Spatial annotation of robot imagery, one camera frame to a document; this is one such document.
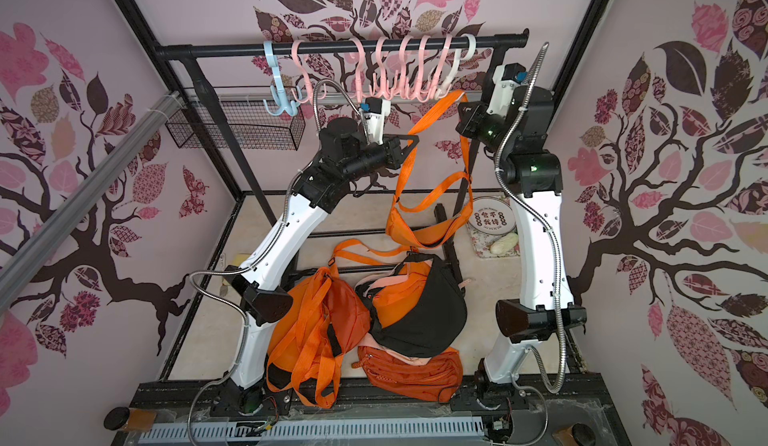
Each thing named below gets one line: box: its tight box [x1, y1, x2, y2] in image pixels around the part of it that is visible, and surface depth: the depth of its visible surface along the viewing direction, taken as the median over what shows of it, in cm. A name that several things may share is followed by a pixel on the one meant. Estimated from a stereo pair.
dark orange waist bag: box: [351, 345, 463, 403], surface depth 76 cm
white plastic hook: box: [434, 34, 476, 99], surface depth 56 cm
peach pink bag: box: [354, 260, 433, 296], surface depth 92 cm
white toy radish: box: [490, 232, 519, 256], surface depth 102 cm
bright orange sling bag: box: [356, 90, 474, 251], surface depth 81 cm
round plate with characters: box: [468, 196, 516, 236], surface depth 112 cm
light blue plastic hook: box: [263, 40, 302, 116], surface depth 56 cm
